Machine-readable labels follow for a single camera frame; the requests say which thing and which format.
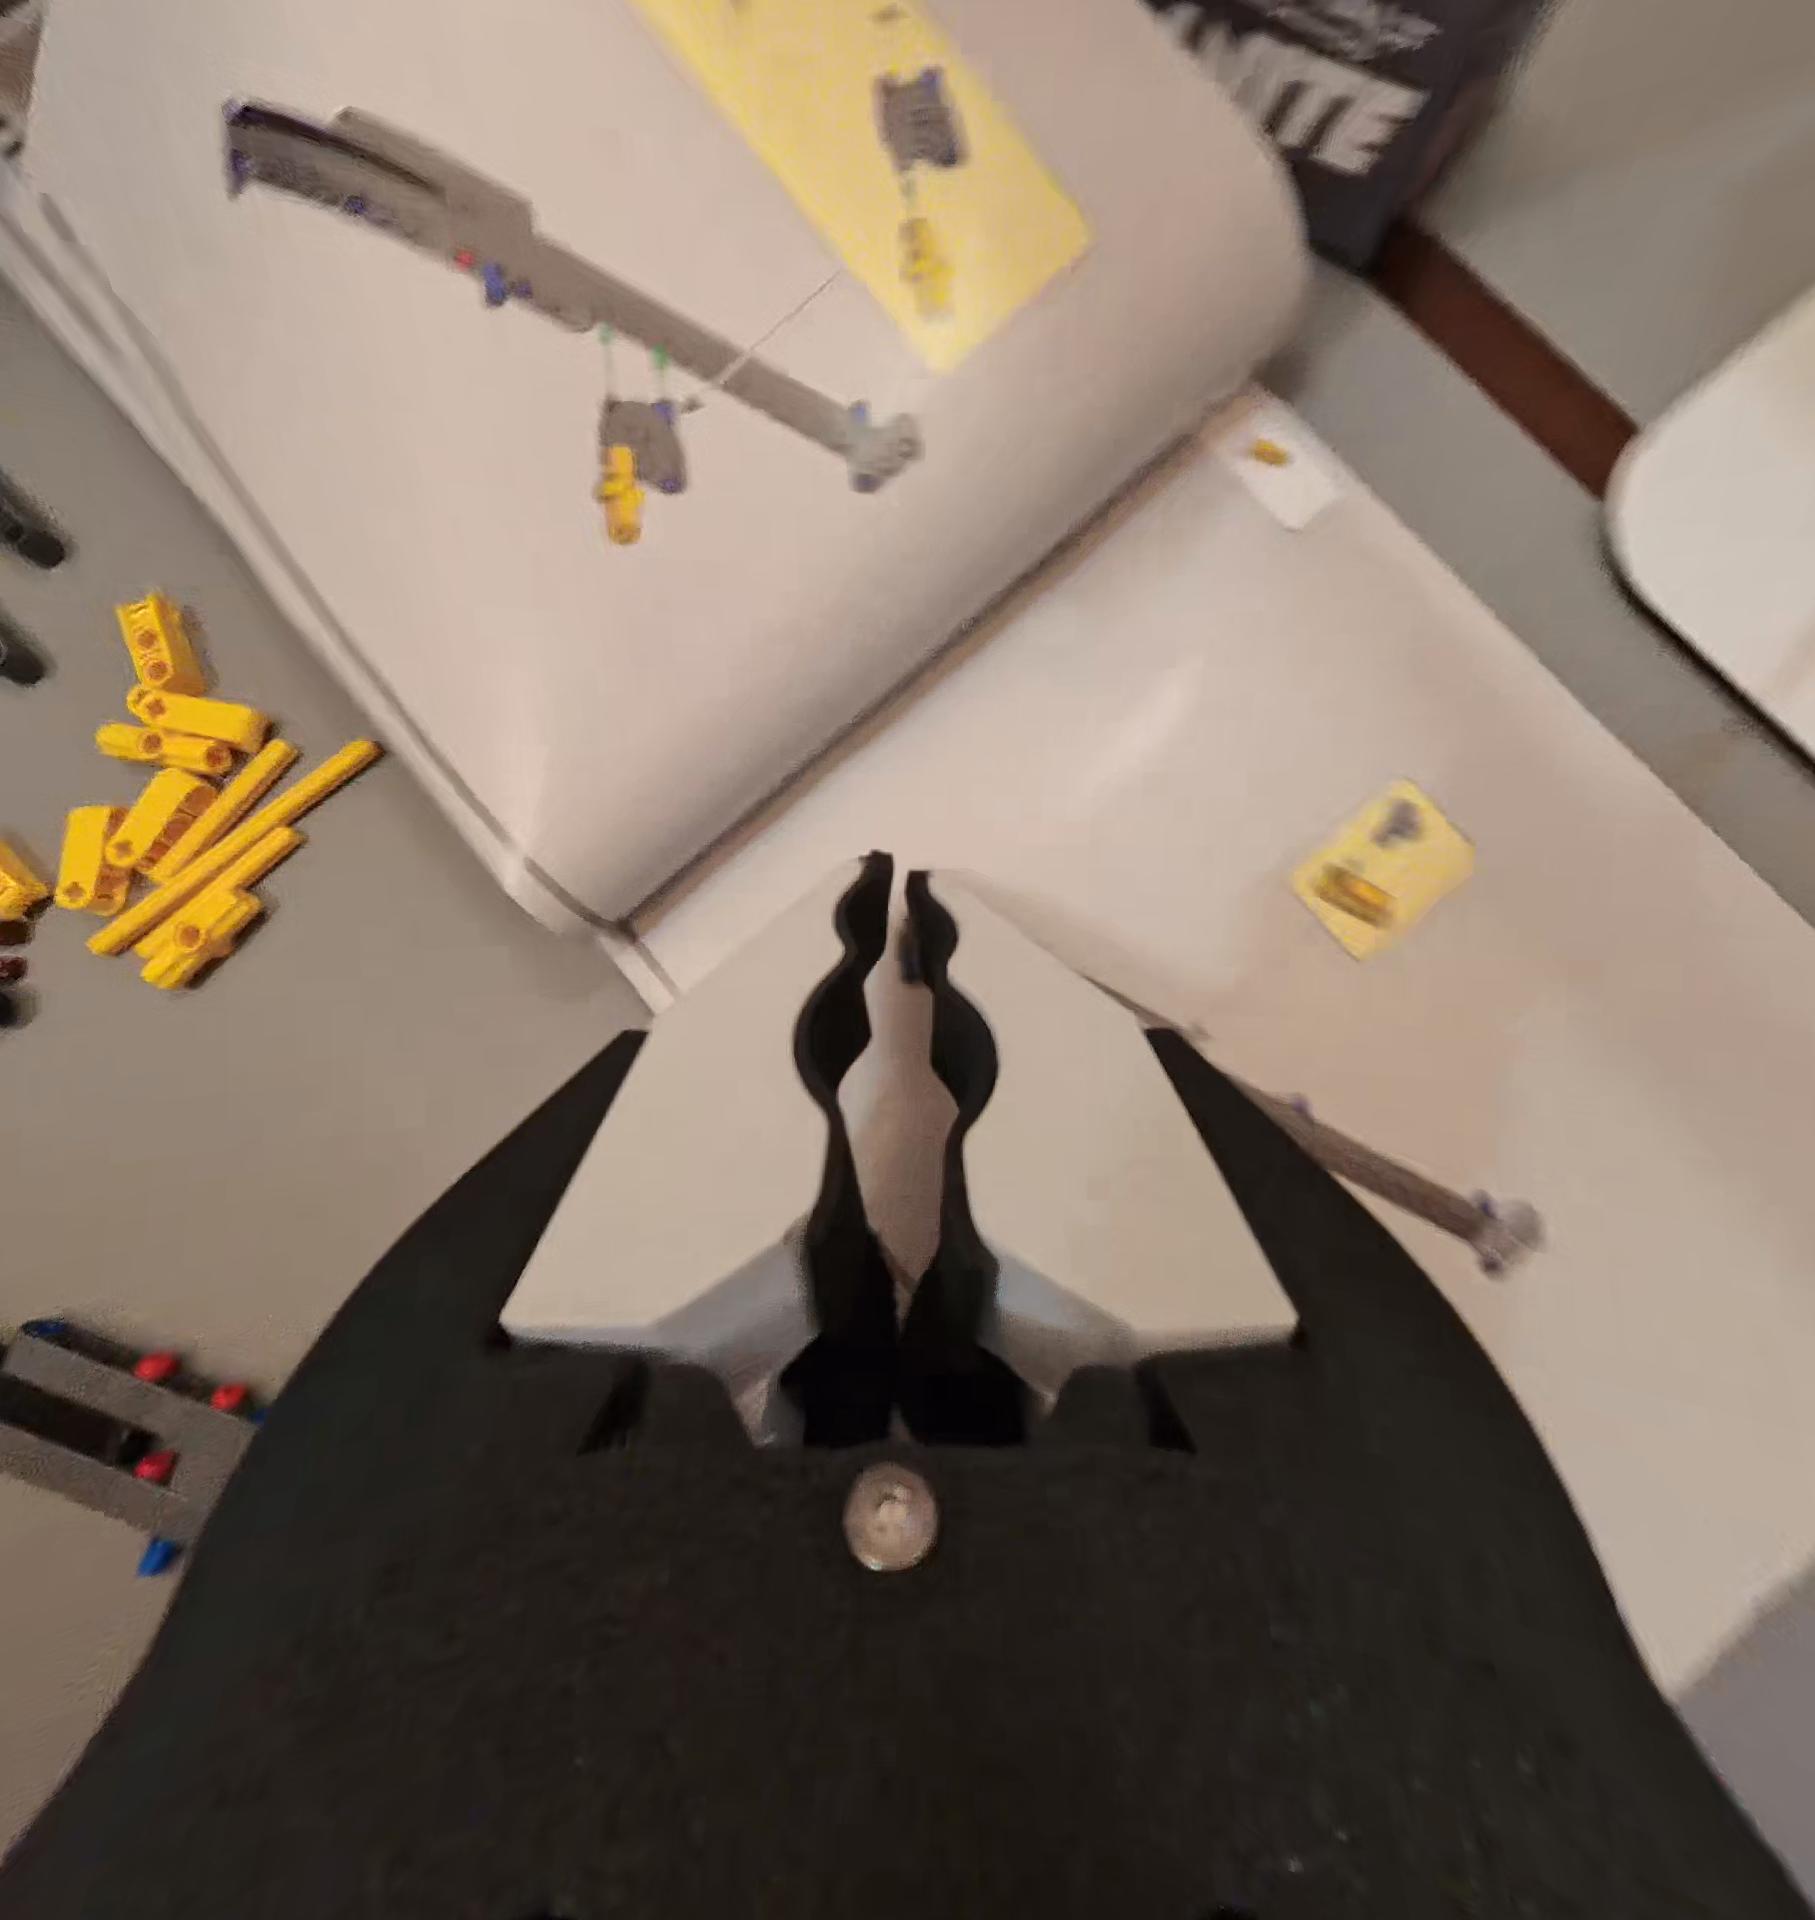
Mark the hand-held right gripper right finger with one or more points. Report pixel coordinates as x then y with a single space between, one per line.
1117 1185

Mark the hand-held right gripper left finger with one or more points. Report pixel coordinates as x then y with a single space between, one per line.
683 1185

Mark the grey and black lego beam assembly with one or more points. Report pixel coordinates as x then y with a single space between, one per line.
83 1382

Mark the pile of yellow lego pieces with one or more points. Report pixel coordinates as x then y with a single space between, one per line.
187 839

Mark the lego instruction booklet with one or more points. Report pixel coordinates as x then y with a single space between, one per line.
474 602

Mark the lego box with yellow car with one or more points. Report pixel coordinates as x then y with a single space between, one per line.
1372 135

